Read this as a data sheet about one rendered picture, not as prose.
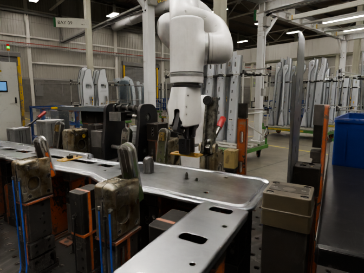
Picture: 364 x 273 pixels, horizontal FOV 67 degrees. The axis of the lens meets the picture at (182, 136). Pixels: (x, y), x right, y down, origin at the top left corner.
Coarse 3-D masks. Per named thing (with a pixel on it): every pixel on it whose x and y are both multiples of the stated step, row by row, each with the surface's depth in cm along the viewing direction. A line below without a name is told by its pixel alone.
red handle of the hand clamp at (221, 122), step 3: (222, 117) 92; (219, 120) 91; (222, 120) 91; (225, 120) 93; (219, 123) 90; (222, 123) 90; (219, 126) 90; (222, 126) 90; (216, 129) 89; (219, 129) 89; (216, 132) 88; (216, 135) 87; (210, 141) 85; (207, 144) 84; (207, 147) 83; (207, 150) 84
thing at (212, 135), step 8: (208, 96) 81; (208, 104) 81; (216, 104) 83; (208, 112) 84; (216, 112) 83; (208, 120) 84; (216, 120) 84; (208, 128) 84; (216, 128) 84; (208, 136) 84
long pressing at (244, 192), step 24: (0, 144) 124; (24, 144) 122; (72, 168) 83; (96, 168) 83; (120, 168) 84; (168, 168) 83; (192, 168) 82; (144, 192) 65; (168, 192) 63; (192, 192) 63; (216, 192) 63; (240, 192) 63
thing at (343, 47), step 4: (344, 40) 1033; (348, 40) 1028; (340, 44) 1013; (344, 44) 1034; (340, 48) 1022; (344, 48) 1036; (340, 52) 1034; (344, 52) 1037; (340, 56) 1050; (344, 56) 1040; (340, 60) 1051; (344, 60) 1044; (340, 64) 1052; (344, 64) 1049; (340, 68) 1054; (344, 68) 1053
